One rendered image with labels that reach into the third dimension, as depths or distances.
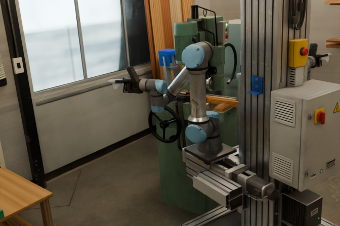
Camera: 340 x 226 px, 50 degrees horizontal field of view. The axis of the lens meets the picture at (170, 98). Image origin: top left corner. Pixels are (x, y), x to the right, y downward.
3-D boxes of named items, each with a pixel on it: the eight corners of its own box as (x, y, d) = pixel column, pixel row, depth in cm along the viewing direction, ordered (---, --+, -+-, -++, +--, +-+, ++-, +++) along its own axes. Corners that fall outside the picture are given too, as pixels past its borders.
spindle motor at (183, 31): (171, 64, 276) (169, 23, 267) (183, 60, 289) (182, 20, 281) (190, 66, 266) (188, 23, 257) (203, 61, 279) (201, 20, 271)
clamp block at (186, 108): (172, 113, 266) (171, 101, 263) (182, 108, 276) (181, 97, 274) (188, 116, 257) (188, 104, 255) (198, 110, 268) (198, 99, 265)
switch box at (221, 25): (216, 42, 289) (216, 21, 284) (222, 40, 296) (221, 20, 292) (223, 42, 285) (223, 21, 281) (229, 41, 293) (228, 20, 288)
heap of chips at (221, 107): (211, 110, 257) (211, 105, 256) (220, 105, 268) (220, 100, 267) (223, 112, 252) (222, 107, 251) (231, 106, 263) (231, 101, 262)
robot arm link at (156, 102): (170, 108, 215) (168, 91, 212) (160, 114, 206) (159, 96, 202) (158, 107, 219) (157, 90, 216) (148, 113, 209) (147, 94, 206)
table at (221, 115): (147, 113, 280) (147, 105, 278) (170, 102, 303) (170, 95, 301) (217, 125, 245) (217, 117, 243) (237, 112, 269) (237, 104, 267)
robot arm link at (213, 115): (222, 130, 215) (222, 109, 211) (214, 139, 204) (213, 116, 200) (204, 128, 221) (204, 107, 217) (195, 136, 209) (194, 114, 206)
